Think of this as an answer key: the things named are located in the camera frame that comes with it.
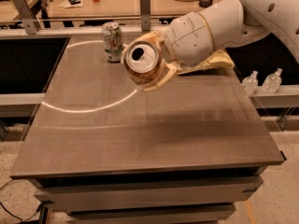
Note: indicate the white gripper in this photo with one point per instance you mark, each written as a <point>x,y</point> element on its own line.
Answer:
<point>187,40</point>

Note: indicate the orange soda can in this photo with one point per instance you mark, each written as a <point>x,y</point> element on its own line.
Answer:
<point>142,61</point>

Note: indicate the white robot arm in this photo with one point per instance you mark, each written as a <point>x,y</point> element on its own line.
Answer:
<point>235,23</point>

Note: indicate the green white soda can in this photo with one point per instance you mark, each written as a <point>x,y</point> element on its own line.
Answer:
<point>113,46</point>

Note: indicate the yellow brown chip bag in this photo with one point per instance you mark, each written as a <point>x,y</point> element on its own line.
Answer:
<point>218,59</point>

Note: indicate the black mesh pen cup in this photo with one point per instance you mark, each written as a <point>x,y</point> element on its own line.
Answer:
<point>205,3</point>

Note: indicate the clear sanitizer bottle left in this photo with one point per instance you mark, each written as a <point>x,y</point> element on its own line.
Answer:
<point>250,83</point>

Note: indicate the clear sanitizer bottle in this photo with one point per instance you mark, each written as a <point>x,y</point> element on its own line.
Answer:
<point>272,81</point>
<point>250,83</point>

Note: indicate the clear sanitizer bottle right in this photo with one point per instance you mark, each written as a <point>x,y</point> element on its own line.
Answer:
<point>272,81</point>

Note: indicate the grey drawer cabinet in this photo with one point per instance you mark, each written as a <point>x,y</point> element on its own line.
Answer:
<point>187,200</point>

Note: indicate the grey metal bracket middle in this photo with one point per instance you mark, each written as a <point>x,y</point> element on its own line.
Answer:
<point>145,15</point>

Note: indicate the grey metal bracket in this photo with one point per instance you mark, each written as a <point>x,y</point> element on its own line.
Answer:
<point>30,23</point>
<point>145,15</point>

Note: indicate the grey metal bracket left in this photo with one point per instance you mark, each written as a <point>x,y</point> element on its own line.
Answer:
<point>30,23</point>

